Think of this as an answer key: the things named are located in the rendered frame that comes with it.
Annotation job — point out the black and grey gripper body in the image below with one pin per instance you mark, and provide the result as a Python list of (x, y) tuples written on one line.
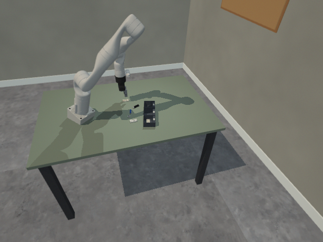
[(121, 78)]

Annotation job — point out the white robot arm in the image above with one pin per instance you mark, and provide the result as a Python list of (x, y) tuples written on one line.
[(114, 48)]

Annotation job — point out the black three-compartment bin rack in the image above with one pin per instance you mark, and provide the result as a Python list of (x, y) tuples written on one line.
[(149, 113)]

